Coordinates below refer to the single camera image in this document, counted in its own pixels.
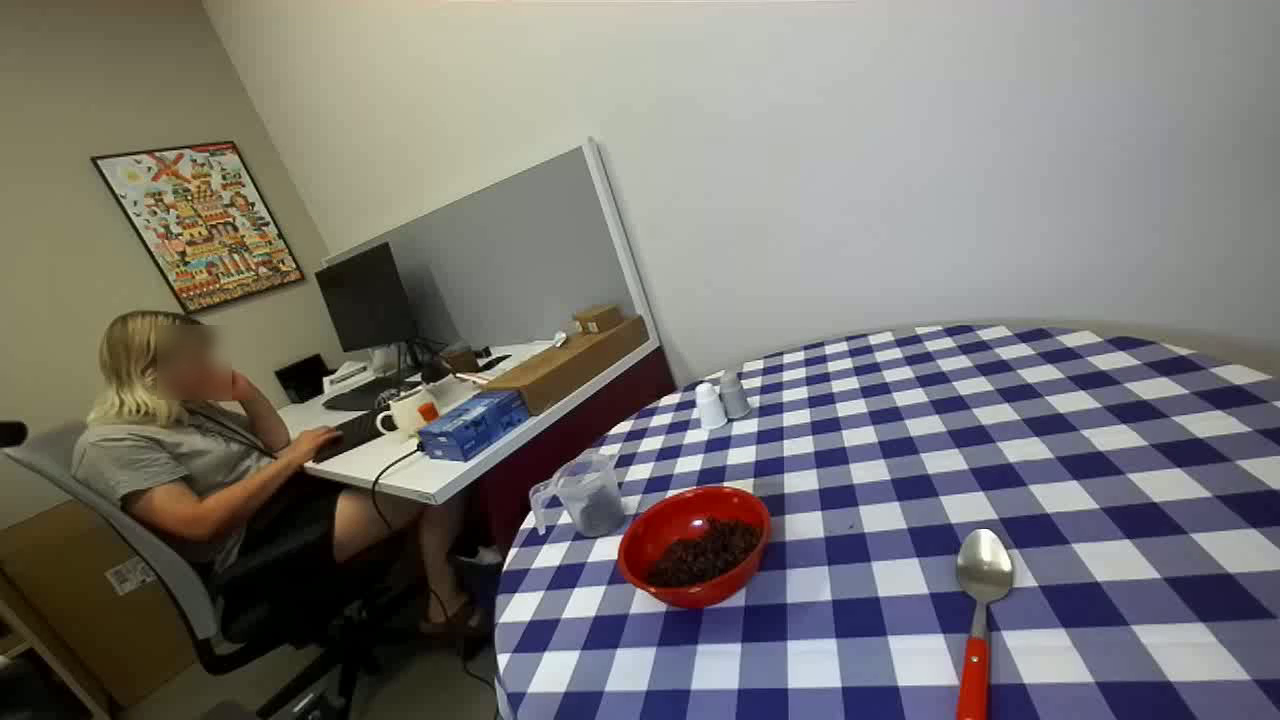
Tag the large brown cardboard box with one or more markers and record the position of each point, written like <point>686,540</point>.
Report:
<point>66,603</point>

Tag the white mug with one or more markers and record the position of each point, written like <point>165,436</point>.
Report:
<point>407,416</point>

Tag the black keyboard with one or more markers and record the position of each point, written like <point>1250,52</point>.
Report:
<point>348,434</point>

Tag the colourful framed wall poster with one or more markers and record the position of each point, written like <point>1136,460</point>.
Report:
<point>203,226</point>

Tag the blue tissue box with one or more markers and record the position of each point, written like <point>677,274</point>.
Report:
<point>474,424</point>

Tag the seated blonde person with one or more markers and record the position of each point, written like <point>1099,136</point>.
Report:
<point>160,465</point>

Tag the grey office chair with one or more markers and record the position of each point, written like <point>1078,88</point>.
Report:
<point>132,562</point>

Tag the black computer monitor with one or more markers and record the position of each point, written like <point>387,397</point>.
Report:
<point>362,299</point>

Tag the red plastic bowl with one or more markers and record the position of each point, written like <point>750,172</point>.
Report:
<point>643,545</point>

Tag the grey desk partition panel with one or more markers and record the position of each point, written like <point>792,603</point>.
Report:
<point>521,254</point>

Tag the blue white checkered tablecloth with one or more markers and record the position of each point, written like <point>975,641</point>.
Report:
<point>907,535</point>

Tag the white shaker bottle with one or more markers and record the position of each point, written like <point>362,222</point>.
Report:
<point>711,407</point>

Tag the white office desk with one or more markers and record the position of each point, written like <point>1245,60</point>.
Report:
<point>427,479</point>

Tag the clear plastic measuring jug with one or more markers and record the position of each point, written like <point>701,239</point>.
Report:
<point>587,499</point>

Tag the grey shaker bottle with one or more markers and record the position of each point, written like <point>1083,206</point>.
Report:
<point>736,397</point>

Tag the long cardboard box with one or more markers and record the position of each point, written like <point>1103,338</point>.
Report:
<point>571,366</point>

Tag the dark coffee beans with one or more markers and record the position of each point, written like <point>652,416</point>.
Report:
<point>706,554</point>

